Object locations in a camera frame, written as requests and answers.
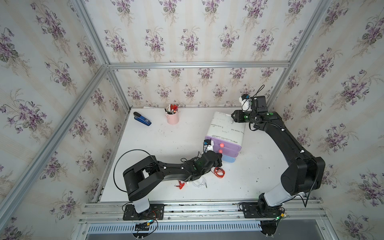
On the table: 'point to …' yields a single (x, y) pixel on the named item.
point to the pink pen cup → (172, 119)
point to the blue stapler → (142, 119)
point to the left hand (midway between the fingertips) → (225, 157)
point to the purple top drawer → (220, 144)
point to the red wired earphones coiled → (219, 172)
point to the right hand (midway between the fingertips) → (237, 115)
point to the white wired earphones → (200, 182)
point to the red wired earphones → (181, 185)
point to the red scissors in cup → (173, 107)
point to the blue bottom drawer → (228, 159)
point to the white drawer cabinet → (222, 125)
